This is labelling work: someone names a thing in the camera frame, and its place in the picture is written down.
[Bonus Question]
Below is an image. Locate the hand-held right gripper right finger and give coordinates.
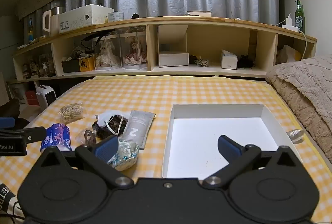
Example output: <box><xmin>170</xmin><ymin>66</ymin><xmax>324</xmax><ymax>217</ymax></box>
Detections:
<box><xmin>202</xmin><ymin>135</ymin><xmax>303</xmax><ymax>189</ymax></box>

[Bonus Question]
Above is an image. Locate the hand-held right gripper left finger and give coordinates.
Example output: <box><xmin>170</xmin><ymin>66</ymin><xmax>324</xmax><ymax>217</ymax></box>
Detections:
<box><xmin>34</xmin><ymin>135</ymin><xmax>134</xmax><ymax>189</ymax></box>

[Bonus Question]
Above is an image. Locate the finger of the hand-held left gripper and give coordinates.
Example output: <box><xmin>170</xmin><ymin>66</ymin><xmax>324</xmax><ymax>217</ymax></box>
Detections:
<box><xmin>0</xmin><ymin>126</ymin><xmax>48</xmax><ymax>143</ymax></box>
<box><xmin>0</xmin><ymin>117</ymin><xmax>16</xmax><ymax>129</ymax></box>

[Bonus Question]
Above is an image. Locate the white shallow cardboard box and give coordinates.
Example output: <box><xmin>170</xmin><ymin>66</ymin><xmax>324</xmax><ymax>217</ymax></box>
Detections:
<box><xmin>162</xmin><ymin>104</ymin><xmax>304</xmax><ymax>179</ymax></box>

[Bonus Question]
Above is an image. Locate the floral fabric pouch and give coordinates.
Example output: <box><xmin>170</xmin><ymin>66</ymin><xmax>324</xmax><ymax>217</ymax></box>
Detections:
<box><xmin>107</xmin><ymin>139</ymin><xmax>140</xmax><ymax>171</ymax></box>

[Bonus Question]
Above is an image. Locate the small plastic packet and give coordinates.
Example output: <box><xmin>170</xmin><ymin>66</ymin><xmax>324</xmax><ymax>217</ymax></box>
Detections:
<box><xmin>76</xmin><ymin>129</ymin><xmax>97</xmax><ymax>147</ymax></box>

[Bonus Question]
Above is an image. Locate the blue tissue pack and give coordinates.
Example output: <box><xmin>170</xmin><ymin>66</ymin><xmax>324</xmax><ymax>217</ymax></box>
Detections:
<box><xmin>40</xmin><ymin>123</ymin><xmax>72</xmax><ymax>154</ymax></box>

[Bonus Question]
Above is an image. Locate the grey sachet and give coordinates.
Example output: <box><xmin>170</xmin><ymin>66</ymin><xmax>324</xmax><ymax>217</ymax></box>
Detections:
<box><xmin>121</xmin><ymin>110</ymin><xmax>156</xmax><ymax>150</ymax></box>

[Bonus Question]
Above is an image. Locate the clear bag of rubber bands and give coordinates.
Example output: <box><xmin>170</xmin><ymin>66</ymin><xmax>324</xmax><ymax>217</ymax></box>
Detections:
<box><xmin>59</xmin><ymin>103</ymin><xmax>87</xmax><ymax>124</ymax></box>

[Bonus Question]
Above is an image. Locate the dark cloth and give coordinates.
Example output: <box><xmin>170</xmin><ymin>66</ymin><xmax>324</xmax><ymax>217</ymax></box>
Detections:
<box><xmin>0</xmin><ymin>99</ymin><xmax>29</xmax><ymax>124</ymax></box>

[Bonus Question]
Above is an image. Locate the white face mask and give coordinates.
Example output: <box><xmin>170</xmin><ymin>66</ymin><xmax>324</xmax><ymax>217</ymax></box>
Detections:
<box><xmin>95</xmin><ymin>110</ymin><xmax>131</xmax><ymax>135</ymax></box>

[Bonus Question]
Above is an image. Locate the red box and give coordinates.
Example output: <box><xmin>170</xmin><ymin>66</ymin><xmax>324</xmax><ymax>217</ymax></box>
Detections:
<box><xmin>25</xmin><ymin>90</ymin><xmax>41</xmax><ymax>106</ymax></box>

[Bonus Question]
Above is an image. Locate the white space heater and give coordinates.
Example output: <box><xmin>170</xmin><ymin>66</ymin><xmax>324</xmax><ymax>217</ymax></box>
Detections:
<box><xmin>35</xmin><ymin>85</ymin><xmax>57</xmax><ymax>108</ymax></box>

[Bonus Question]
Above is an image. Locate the group of small figurines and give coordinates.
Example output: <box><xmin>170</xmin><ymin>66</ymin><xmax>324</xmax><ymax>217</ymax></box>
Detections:
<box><xmin>22</xmin><ymin>54</ymin><xmax>56</xmax><ymax>78</ymax></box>

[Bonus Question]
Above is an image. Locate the silver foil wrapper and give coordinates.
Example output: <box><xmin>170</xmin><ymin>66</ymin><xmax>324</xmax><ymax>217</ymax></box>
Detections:
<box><xmin>286</xmin><ymin>129</ymin><xmax>305</xmax><ymax>142</ymax></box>

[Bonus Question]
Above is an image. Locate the dark box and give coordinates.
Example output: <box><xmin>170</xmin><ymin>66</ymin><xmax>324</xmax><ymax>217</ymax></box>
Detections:
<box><xmin>61</xmin><ymin>59</ymin><xmax>81</xmax><ymax>74</ymax></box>

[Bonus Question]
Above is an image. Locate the yellow box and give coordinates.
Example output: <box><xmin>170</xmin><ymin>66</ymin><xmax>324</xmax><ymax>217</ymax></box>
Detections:
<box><xmin>78</xmin><ymin>56</ymin><xmax>95</xmax><ymax>72</ymax></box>

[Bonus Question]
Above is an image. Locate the white tissue box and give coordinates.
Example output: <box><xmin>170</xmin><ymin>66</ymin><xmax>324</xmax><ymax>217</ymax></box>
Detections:
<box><xmin>221</xmin><ymin>49</ymin><xmax>238</xmax><ymax>69</ymax></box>

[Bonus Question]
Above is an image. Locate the black fluffy item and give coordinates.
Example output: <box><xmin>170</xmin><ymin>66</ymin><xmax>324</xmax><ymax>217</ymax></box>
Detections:
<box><xmin>237</xmin><ymin>55</ymin><xmax>256</xmax><ymax>69</ymax></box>

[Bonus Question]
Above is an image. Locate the doll in clear case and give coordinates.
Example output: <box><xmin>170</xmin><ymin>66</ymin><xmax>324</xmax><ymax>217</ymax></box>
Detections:
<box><xmin>93</xmin><ymin>34</ymin><xmax>122</xmax><ymax>71</ymax></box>
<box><xmin>120</xmin><ymin>32</ymin><xmax>148</xmax><ymax>70</ymax></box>

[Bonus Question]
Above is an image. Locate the blue bottle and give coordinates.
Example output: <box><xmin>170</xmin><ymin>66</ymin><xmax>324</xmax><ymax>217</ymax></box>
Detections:
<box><xmin>27</xmin><ymin>18</ymin><xmax>34</xmax><ymax>43</ymax></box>

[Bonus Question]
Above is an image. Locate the beige fleece blanket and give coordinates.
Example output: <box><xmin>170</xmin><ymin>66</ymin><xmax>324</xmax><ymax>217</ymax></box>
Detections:
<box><xmin>266</xmin><ymin>55</ymin><xmax>332</xmax><ymax>163</ymax></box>

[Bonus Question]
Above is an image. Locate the open white cardboard box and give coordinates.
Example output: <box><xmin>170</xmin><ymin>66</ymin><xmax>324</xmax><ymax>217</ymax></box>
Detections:
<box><xmin>157</xmin><ymin>25</ymin><xmax>189</xmax><ymax>68</ymax></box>

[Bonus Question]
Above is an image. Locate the white kettle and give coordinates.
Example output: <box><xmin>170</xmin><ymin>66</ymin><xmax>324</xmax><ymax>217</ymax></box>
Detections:
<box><xmin>42</xmin><ymin>10</ymin><xmax>61</xmax><ymax>37</ymax></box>

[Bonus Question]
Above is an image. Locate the white plastic bag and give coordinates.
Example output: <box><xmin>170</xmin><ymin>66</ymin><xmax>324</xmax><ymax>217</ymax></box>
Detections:
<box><xmin>277</xmin><ymin>45</ymin><xmax>303</xmax><ymax>64</ymax></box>

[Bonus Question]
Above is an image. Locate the metal canister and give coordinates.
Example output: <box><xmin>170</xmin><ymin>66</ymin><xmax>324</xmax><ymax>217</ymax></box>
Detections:
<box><xmin>50</xmin><ymin>6</ymin><xmax>65</xmax><ymax>16</ymax></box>

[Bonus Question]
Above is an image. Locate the long white box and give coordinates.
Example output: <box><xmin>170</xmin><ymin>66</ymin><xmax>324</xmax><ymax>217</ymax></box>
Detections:
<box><xmin>57</xmin><ymin>4</ymin><xmax>115</xmax><ymax>34</ymax></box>

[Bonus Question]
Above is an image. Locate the tape roll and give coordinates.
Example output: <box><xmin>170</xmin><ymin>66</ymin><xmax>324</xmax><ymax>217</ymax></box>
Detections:
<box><xmin>107</xmin><ymin>11</ymin><xmax>125</xmax><ymax>23</ymax></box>

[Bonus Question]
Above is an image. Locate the round flat tin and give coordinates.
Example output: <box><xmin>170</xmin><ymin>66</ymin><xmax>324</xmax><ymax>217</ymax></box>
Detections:
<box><xmin>186</xmin><ymin>10</ymin><xmax>212</xmax><ymax>17</ymax></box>

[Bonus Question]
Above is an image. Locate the white charger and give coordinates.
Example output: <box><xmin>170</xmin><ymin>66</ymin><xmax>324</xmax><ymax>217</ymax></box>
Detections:
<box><xmin>282</xmin><ymin>13</ymin><xmax>301</xmax><ymax>32</ymax></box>

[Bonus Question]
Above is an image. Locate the wooden shelf unit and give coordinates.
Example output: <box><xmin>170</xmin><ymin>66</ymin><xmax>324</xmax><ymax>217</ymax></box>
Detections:
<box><xmin>7</xmin><ymin>16</ymin><xmax>318</xmax><ymax>85</ymax></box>

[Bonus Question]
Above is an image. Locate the green glass bottle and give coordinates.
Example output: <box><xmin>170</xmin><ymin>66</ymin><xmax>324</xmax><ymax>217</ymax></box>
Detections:
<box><xmin>294</xmin><ymin>0</ymin><xmax>306</xmax><ymax>35</ymax></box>

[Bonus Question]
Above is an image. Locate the black printed strap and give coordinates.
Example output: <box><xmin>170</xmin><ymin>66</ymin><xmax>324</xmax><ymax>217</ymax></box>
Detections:
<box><xmin>0</xmin><ymin>184</ymin><xmax>19</xmax><ymax>214</ymax></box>

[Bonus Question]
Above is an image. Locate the rope bundle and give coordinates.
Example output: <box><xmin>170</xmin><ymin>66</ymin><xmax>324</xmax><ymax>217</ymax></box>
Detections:
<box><xmin>194</xmin><ymin>58</ymin><xmax>209</xmax><ymax>68</ymax></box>

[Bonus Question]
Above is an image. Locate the white charger cable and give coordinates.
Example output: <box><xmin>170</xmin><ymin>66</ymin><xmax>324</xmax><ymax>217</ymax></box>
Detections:
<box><xmin>298</xmin><ymin>29</ymin><xmax>308</xmax><ymax>60</ymax></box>

